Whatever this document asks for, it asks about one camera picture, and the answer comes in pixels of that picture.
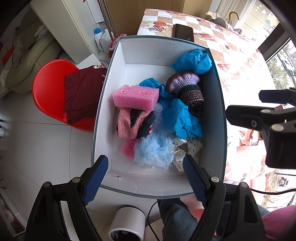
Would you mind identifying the purple black knitted hat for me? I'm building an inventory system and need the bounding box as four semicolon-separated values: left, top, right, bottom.
166;71;204;118

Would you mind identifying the white cylindrical device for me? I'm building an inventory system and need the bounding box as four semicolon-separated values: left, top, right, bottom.
107;205;146;240

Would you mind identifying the dark red cloth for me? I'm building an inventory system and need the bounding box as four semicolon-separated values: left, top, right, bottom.
63;64;107;124

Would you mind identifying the grey white cardboard box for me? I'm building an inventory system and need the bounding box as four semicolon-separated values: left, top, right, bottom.
91;34;228;200

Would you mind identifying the white polka dot cloth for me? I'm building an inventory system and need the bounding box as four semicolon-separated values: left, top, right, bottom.
171;136;203;173

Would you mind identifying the brown cardboard panel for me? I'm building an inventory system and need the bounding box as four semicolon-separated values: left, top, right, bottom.
105;0;212;35

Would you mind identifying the blue cloth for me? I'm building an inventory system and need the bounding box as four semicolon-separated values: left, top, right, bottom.
139;78;204;139
171;49;212;75

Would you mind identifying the checkered patterned tablecloth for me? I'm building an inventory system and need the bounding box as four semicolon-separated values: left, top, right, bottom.
137;9;280;192

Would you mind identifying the white detergent bottle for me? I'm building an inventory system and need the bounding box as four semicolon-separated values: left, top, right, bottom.
94;28;112;54

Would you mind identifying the pink black knitted sock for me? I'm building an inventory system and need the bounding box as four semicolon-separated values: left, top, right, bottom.
116;108;156;140

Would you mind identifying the yellow umbrella handle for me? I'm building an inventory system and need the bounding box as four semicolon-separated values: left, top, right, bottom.
227;10;240;25

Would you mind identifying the pink foam sponge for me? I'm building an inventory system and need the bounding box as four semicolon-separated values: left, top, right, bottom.
112;85;159;111

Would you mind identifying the black cable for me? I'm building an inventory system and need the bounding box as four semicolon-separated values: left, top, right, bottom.
146;200;163;241

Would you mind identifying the light blue fluffy duster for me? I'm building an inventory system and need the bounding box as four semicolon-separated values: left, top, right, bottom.
133;103;174;170

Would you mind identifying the black smartphone red case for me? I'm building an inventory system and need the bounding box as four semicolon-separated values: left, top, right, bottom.
173;24;194;42

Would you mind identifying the pile of clothes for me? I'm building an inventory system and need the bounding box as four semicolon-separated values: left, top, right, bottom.
205;11;242;35

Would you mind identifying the red plastic stool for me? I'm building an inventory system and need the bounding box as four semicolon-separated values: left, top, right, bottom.
31;59;96;134

